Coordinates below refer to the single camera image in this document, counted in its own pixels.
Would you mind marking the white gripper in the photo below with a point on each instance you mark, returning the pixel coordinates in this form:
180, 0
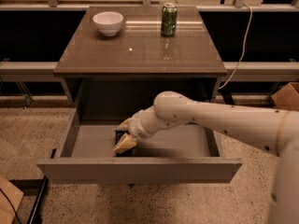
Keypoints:
136, 127

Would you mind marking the dark blue snack bar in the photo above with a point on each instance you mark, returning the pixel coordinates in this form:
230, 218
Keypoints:
127, 153

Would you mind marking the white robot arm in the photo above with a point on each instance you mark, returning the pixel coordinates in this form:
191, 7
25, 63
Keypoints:
272, 130

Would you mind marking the grey cabinet with counter top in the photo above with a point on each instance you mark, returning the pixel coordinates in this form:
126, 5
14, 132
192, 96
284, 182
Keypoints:
139, 49

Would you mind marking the grey open drawer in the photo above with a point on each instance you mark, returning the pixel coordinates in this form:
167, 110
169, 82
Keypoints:
187, 153

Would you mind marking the white ceramic bowl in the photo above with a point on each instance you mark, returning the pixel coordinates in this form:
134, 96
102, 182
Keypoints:
108, 23

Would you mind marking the green soda can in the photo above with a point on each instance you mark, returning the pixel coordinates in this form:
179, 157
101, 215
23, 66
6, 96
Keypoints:
169, 19

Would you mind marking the cardboard sheet bottom left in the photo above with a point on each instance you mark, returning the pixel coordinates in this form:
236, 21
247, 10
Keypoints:
10, 200

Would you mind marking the cardboard box right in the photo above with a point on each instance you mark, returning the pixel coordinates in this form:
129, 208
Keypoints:
287, 97

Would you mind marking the black metal floor frame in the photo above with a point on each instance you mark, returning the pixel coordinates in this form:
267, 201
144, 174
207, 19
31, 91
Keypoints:
37, 188

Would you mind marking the long grey rail shelf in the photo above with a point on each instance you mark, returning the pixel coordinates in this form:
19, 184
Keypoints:
244, 72

